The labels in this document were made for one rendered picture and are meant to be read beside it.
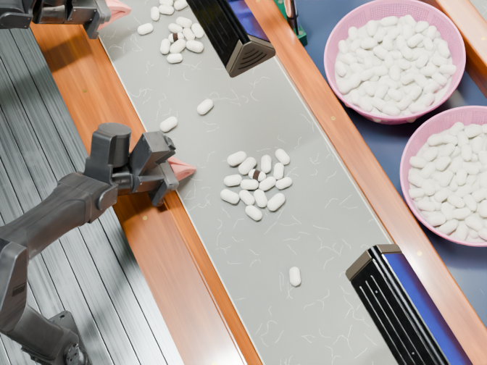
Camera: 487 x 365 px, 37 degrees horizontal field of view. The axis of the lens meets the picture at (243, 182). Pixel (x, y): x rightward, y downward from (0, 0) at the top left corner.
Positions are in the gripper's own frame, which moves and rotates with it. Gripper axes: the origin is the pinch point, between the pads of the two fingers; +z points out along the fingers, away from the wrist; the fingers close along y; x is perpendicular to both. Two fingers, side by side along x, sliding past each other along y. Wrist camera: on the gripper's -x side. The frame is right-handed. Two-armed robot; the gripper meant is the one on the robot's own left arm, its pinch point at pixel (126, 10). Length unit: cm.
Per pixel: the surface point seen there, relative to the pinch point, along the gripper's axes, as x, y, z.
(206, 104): 0.9, -24.8, 7.4
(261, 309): 8, -66, 2
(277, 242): 3, -56, 8
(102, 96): 11.9, -12.2, -6.2
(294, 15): -16.5, -17.8, 23.9
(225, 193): 4.1, -43.5, 3.5
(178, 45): 0.3, -9.4, 8.2
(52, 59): 15.8, 1.7, -10.8
